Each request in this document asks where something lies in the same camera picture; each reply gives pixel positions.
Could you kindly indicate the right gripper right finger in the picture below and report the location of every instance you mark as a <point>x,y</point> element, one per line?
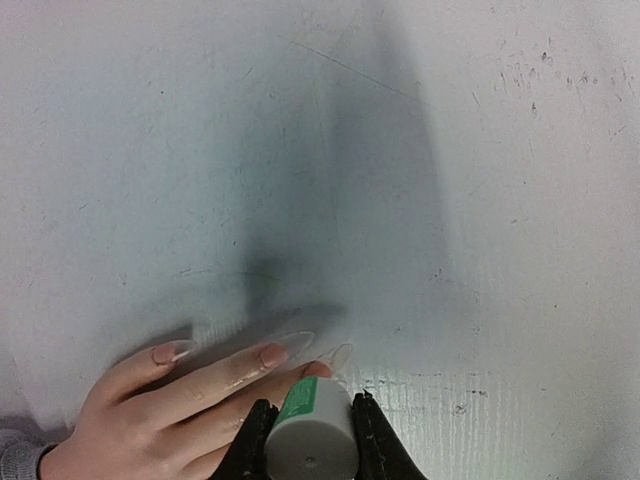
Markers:
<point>382,456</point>

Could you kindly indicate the person's bare hand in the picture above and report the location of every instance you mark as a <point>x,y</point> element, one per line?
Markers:
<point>136,423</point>

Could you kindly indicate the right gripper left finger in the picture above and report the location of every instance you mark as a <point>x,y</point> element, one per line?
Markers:
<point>245,458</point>

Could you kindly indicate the white nail polish cap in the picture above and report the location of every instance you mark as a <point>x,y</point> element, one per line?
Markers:
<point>313,436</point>

